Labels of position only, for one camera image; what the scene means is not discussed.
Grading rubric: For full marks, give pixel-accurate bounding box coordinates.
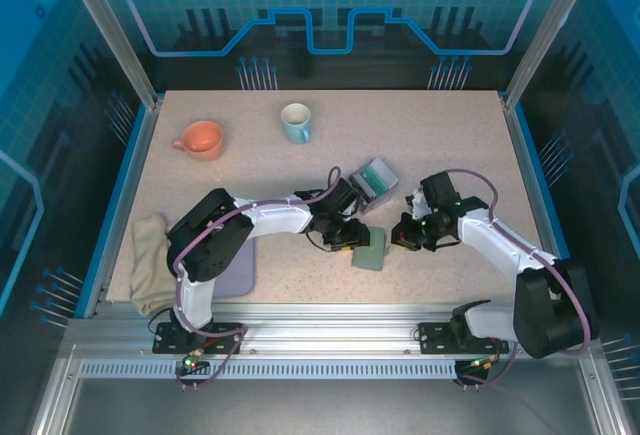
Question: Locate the green card holder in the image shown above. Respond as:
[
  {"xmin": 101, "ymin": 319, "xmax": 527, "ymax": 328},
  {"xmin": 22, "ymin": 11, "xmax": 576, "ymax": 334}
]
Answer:
[{"xmin": 350, "ymin": 226, "xmax": 392, "ymax": 273}]

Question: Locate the teal credit card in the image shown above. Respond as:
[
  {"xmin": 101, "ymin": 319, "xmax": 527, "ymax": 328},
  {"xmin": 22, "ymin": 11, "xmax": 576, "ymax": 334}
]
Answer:
[{"xmin": 360, "ymin": 166, "xmax": 392, "ymax": 196}]

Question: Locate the purple mat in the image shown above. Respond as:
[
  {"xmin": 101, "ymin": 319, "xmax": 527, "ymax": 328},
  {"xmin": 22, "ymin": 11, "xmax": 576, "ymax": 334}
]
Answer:
[{"xmin": 164, "ymin": 224, "xmax": 258, "ymax": 300}]

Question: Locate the light blue mug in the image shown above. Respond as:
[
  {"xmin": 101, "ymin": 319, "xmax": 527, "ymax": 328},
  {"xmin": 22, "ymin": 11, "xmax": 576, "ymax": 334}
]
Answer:
[{"xmin": 279, "ymin": 102, "xmax": 313, "ymax": 145}]

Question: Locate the orange cup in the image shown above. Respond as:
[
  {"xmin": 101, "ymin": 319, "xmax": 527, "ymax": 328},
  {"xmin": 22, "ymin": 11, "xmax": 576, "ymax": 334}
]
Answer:
[{"xmin": 171, "ymin": 120, "xmax": 225, "ymax": 162}]

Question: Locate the beige cloth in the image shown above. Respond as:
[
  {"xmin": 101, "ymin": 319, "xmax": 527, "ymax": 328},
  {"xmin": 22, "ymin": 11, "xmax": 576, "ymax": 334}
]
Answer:
[{"xmin": 130, "ymin": 212, "xmax": 180, "ymax": 318}]

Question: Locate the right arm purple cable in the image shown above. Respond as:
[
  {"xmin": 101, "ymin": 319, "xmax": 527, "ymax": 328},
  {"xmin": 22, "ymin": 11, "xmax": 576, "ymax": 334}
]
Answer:
[{"xmin": 439, "ymin": 168, "xmax": 594, "ymax": 392}]

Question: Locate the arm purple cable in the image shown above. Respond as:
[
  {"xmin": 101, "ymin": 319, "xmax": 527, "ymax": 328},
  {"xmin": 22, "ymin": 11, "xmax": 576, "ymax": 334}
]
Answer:
[
  {"xmin": 172, "ymin": 165, "xmax": 344, "ymax": 392},
  {"xmin": 439, "ymin": 168, "xmax": 594, "ymax": 392}
]

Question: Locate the aluminium frame rail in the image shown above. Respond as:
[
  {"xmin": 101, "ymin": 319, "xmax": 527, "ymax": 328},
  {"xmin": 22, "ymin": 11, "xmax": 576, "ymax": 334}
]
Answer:
[{"xmin": 63, "ymin": 302, "xmax": 597, "ymax": 357}]

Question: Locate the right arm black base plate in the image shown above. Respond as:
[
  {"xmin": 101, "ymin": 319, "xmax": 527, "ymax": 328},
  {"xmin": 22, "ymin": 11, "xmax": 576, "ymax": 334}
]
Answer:
[{"xmin": 417, "ymin": 321, "xmax": 512, "ymax": 356}]

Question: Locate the slotted grey cable duct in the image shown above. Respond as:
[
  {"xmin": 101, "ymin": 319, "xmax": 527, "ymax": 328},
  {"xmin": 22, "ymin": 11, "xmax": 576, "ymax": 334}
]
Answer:
[{"xmin": 77, "ymin": 358, "xmax": 462, "ymax": 381}]

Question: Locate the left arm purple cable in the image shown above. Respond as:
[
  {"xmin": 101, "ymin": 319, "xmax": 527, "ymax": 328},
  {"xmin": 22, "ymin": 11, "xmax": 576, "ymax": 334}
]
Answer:
[{"xmin": 172, "ymin": 165, "xmax": 344, "ymax": 392}]

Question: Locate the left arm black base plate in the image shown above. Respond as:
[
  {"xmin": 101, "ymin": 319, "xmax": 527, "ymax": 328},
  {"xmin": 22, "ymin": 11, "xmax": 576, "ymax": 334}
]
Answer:
[{"xmin": 152, "ymin": 321, "xmax": 245, "ymax": 356}]

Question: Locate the aluminium frame post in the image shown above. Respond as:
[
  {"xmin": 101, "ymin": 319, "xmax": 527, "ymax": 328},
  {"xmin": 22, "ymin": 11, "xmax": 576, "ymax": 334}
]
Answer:
[
  {"xmin": 54, "ymin": 0, "xmax": 164, "ymax": 112},
  {"xmin": 501, "ymin": 0, "xmax": 589, "ymax": 112}
]

